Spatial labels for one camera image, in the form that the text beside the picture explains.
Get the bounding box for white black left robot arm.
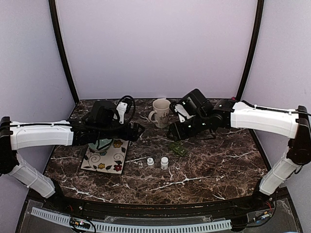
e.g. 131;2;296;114
0;96;145;212

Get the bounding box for black front table rail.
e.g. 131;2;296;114
22;187;296;224

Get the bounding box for white pill bottle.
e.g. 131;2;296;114
147;157;155;168
160;157;169;170

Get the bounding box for black frame post right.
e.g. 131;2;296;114
236;0;265;101

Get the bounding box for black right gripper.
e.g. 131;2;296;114
167;113;209;141

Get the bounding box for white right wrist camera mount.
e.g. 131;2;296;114
174;104;188;123

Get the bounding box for black frame post left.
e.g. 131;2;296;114
48;0;80;104

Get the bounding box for black frame post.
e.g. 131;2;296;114
48;0;80;104
236;0;265;101

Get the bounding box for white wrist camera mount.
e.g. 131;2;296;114
114;102;128;124
174;104;188;123

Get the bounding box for white mug with coral pattern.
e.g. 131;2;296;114
148;99;171;129

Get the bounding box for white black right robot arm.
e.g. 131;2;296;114
167;89;311;211

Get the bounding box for square floral plate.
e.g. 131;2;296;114
80;139;130;175

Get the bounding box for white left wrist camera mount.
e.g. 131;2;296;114
114;102;128;124

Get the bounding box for plain celadon green bowl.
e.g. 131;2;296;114
88;139;113;152

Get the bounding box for green weekly pill organizer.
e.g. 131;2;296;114
169;142;187;156

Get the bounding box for white slotted cable duct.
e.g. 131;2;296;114
30;207;232;233

